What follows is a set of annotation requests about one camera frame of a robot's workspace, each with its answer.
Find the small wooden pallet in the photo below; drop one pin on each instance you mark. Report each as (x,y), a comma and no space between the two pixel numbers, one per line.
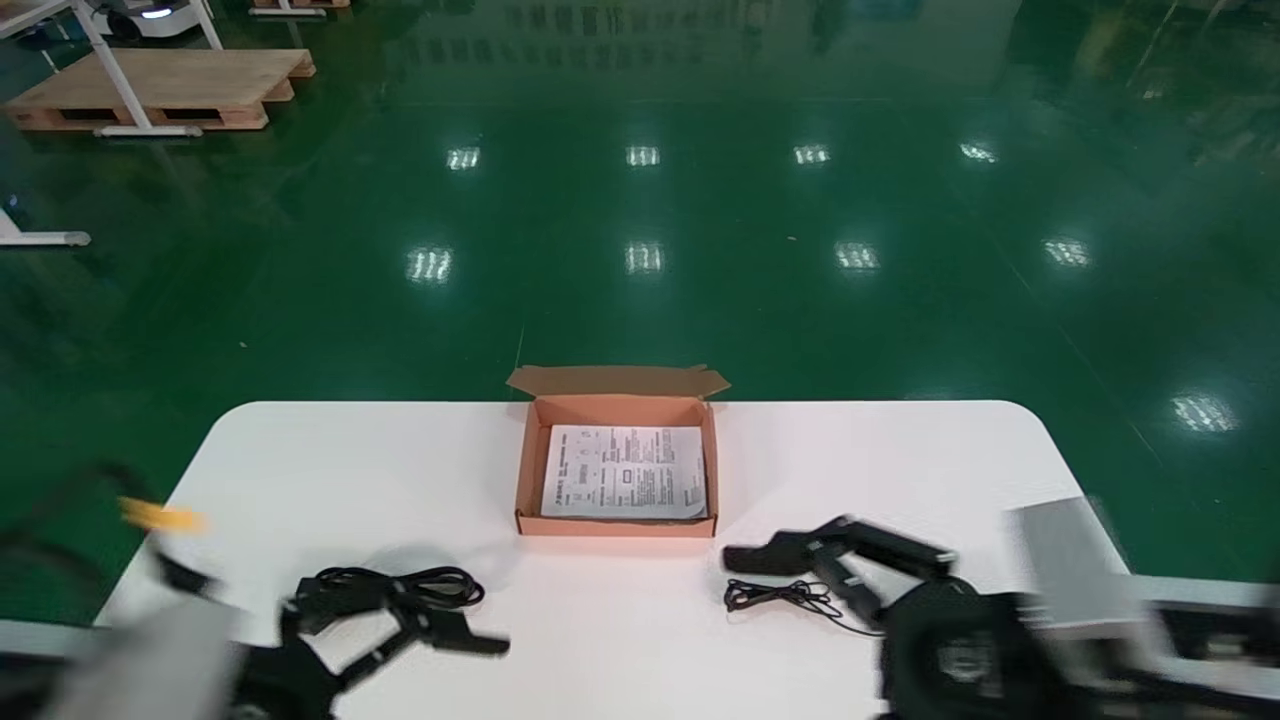
(300,5)

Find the orange cardboard storage box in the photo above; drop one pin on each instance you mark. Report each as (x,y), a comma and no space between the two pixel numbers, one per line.
(533,470)

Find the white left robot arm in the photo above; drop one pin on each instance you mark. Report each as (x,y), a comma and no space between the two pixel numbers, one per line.
(140,665)

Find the large wooden pallet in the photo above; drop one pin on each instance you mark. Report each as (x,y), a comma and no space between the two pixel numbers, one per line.
(190,80)

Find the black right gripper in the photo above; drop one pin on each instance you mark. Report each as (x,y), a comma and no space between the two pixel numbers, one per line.
(960,660)

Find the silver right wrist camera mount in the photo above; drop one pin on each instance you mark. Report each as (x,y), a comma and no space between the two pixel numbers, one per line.
(1065,560)

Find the white printed instruction sheet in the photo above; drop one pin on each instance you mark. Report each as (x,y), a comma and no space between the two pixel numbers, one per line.
(625,472)

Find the white table foot bar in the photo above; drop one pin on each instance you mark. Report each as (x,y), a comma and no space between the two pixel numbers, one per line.
(40,238)

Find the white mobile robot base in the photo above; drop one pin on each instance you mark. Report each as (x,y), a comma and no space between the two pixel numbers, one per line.
(150,15)

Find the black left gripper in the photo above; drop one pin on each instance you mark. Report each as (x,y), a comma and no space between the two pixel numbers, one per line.
(285,685)

